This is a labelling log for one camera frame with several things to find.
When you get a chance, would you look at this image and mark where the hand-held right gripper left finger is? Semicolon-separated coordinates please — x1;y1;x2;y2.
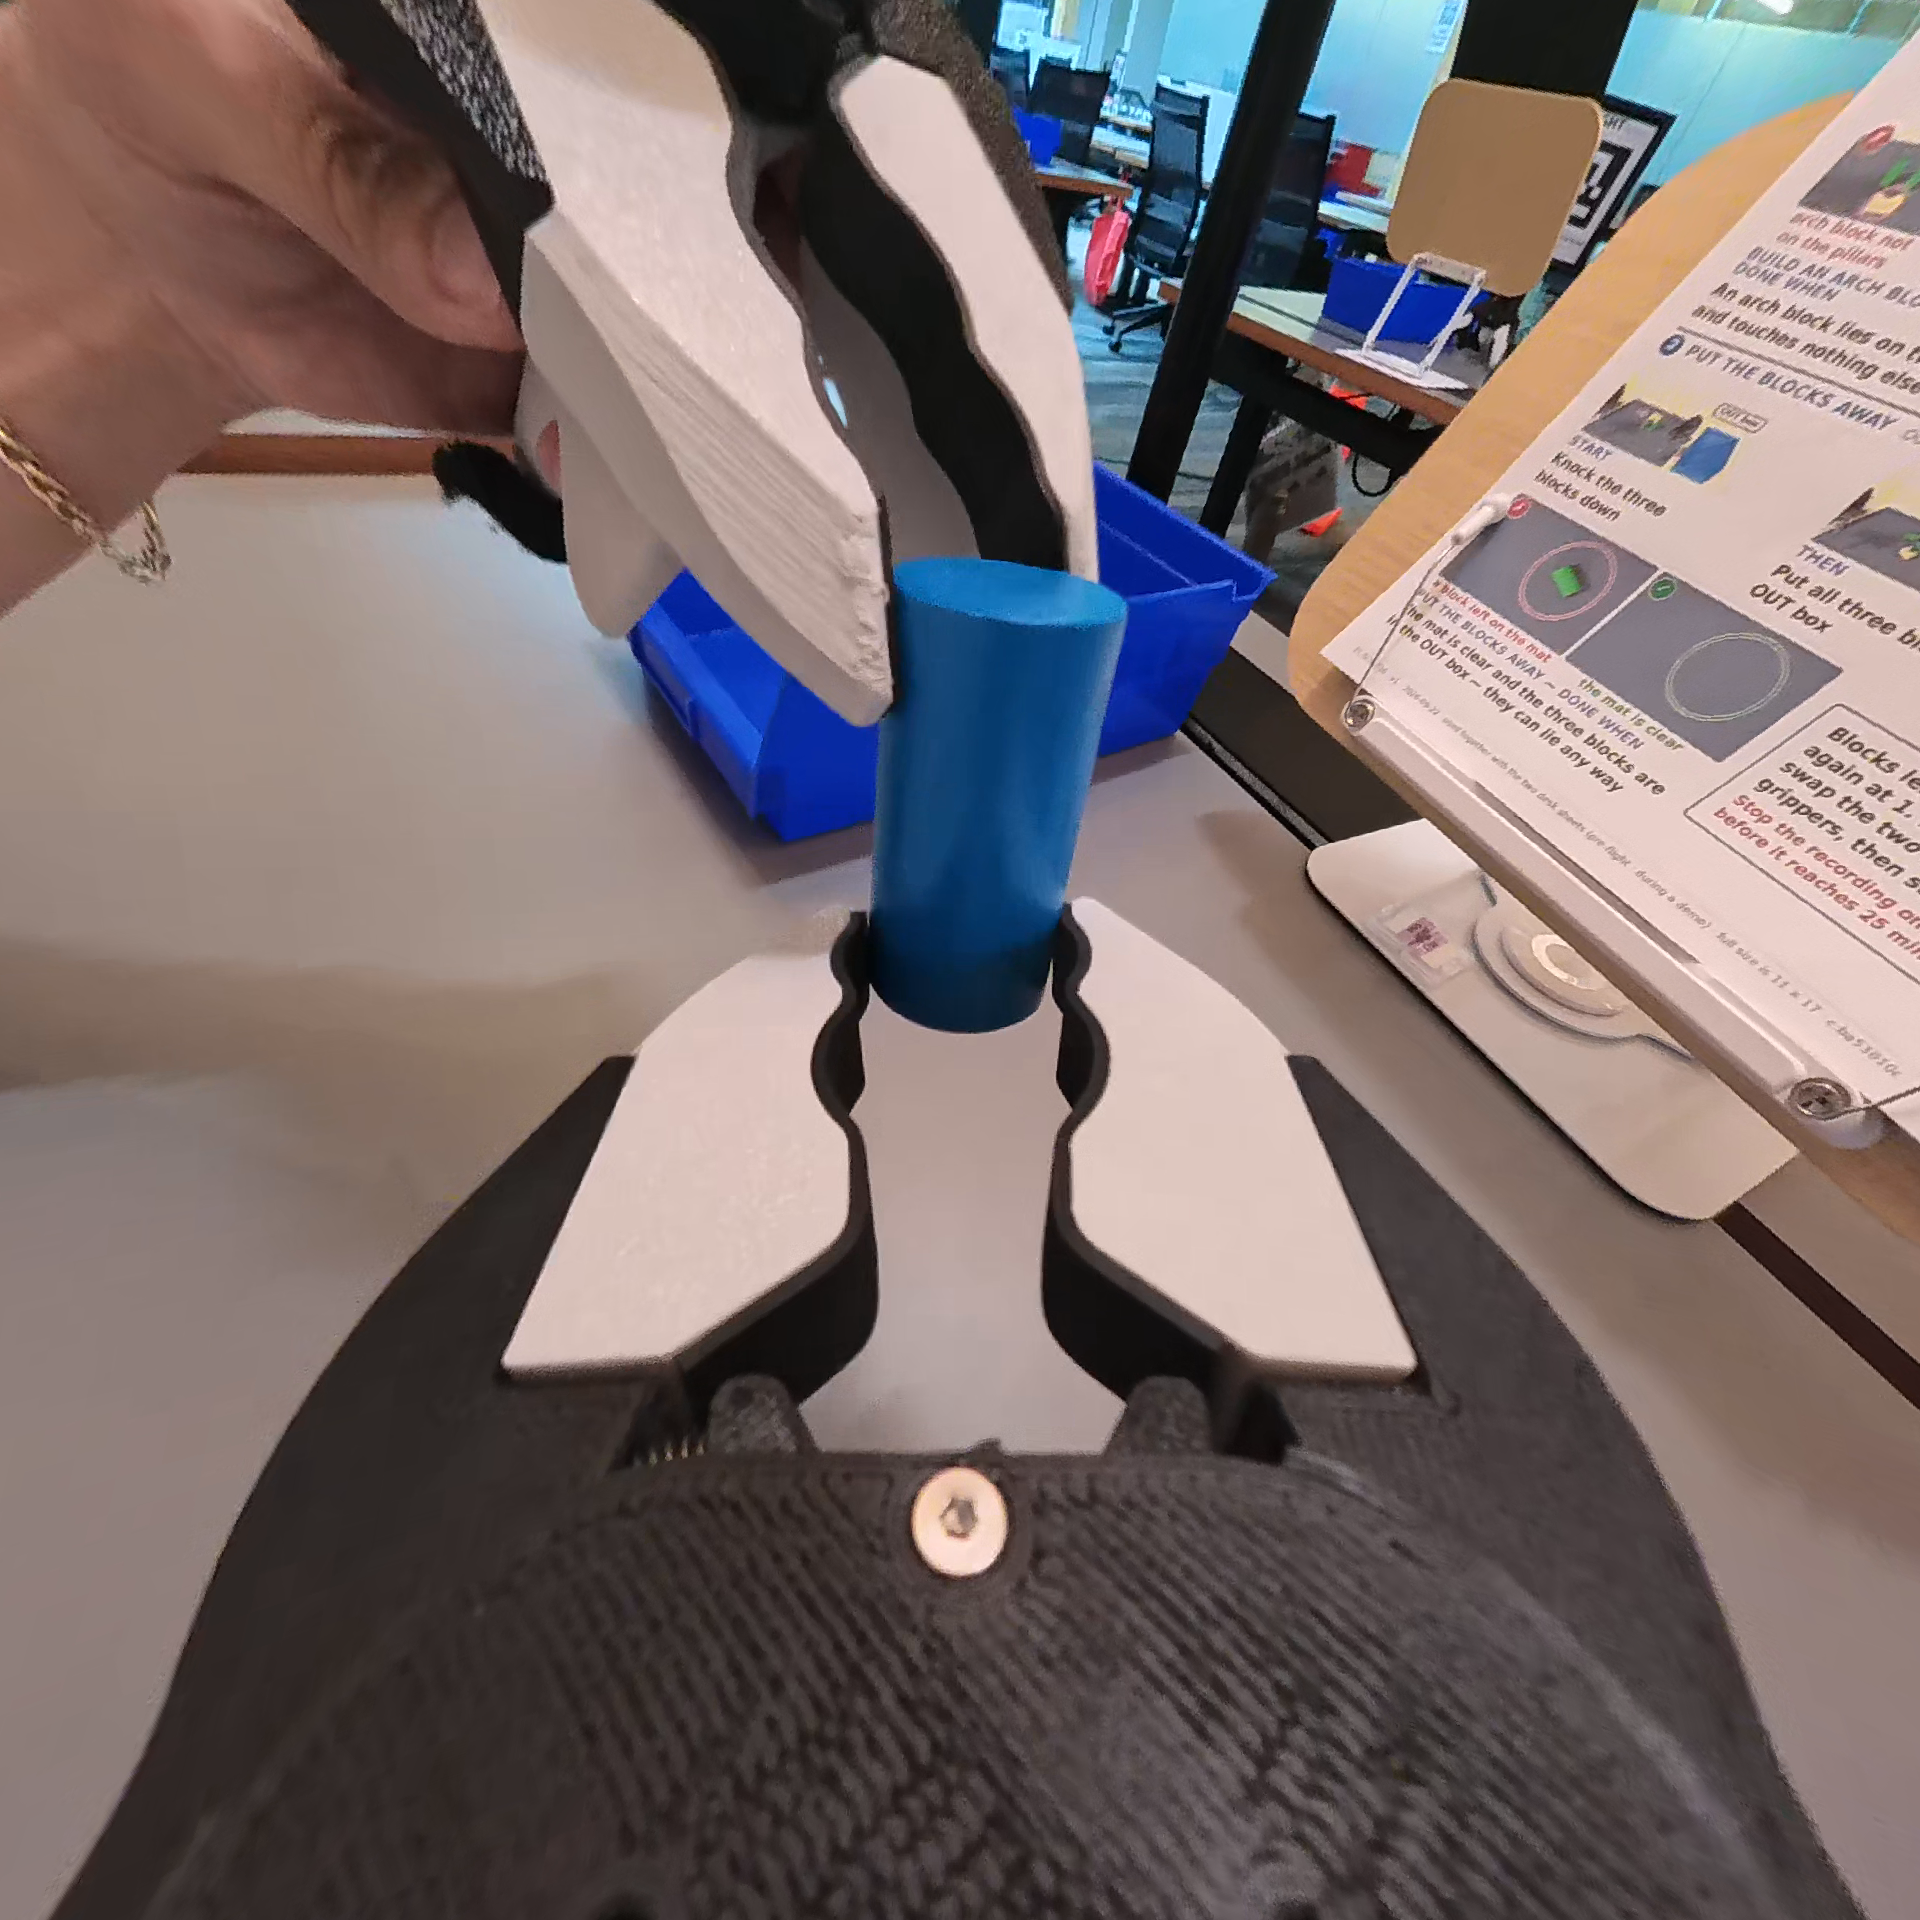
502;915;877;1398

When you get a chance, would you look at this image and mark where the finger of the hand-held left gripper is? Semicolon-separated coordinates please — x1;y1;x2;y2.
792;57;1100;590
478;0;901;731

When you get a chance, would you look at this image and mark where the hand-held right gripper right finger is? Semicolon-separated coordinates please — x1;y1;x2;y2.
1049;897;1424;1398

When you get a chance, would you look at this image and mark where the blue plastic bin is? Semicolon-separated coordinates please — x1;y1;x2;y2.
629;457;1277;845

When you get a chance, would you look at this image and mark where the blue cylinder block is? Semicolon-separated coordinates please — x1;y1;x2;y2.
870;559;1129;1037

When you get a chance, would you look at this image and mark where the person's left forearm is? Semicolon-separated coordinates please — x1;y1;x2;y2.
0;437;149;621

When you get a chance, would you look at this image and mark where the person's left hand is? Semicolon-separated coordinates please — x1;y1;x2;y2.
0;0;565;578

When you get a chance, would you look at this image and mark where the black office chair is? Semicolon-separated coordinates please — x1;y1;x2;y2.
1025;57;1114;167
1122;86;1217;342

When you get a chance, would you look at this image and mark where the black pillar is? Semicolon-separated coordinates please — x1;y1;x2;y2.
1124;0;1340;510

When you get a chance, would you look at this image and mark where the white stand base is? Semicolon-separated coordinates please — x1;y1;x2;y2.
1304;815;1800;1222

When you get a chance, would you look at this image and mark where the wooden office desk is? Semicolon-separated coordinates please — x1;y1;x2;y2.
1162;278;1479;437

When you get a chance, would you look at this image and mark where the small blue bin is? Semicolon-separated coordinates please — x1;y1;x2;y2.
1325;260;1491;342

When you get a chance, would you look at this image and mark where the wooden stand board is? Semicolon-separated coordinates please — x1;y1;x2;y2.
1286;92;1863;675

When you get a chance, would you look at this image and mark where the tan board on stand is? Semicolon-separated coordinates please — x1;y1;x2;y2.
1332;81;1605;373

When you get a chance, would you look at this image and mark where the black and white tag sign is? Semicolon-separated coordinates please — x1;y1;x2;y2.
1573;100;1677;272

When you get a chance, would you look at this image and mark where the printed instruction sheet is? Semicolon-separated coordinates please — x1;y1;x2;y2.
1319;46;1920;1122

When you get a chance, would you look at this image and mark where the gold chain bracelet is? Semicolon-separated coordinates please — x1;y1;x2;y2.
0;412;176;590

